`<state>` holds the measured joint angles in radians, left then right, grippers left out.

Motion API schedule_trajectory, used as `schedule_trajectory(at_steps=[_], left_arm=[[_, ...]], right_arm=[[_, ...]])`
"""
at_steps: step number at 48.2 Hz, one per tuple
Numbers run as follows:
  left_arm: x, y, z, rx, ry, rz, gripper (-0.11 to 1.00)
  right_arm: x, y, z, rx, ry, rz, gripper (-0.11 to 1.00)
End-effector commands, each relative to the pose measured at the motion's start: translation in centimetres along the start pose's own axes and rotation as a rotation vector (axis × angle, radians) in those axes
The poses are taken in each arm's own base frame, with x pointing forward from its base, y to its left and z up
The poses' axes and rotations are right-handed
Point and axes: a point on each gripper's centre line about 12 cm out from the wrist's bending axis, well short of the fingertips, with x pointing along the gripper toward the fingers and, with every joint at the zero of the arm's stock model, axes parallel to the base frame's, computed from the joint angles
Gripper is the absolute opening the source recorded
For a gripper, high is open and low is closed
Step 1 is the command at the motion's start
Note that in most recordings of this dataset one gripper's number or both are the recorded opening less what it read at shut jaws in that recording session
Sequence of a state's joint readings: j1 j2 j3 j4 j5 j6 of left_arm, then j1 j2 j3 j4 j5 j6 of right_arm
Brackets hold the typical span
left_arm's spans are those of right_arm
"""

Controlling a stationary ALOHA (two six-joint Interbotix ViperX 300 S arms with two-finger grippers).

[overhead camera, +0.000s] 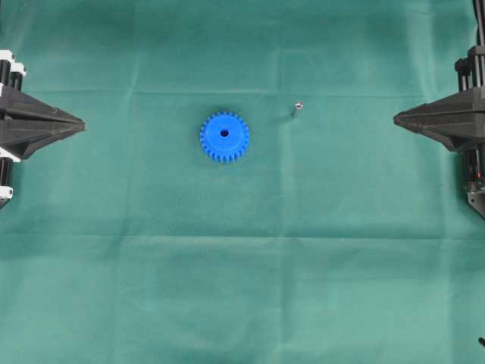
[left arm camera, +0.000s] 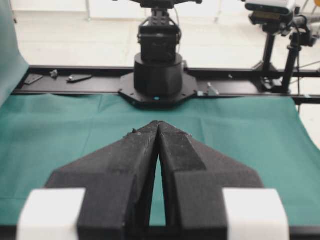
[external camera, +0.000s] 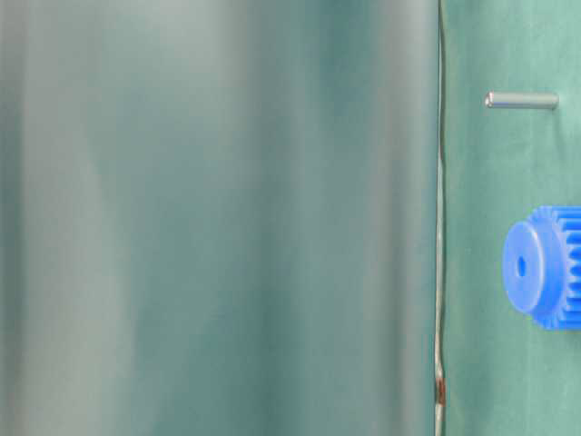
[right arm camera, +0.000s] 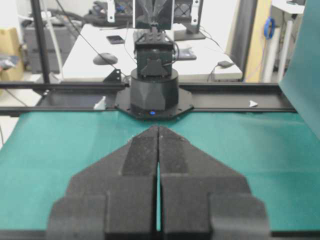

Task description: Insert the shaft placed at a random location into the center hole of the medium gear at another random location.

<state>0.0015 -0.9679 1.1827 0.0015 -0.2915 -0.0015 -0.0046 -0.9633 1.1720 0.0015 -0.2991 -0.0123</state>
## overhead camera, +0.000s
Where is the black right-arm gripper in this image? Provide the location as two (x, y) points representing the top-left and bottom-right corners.
(393, 45), (485, 219)

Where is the green table cloth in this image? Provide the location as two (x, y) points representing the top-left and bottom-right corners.
(1, 1), (484, 363)

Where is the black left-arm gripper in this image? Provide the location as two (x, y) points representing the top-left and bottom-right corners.
(0, 49), (86, 209)

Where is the black cable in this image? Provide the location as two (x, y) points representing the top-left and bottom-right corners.
(471, 0), (485, 49)

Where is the blue plastic gear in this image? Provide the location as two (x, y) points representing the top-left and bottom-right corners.
(199, 111), (250, 163)

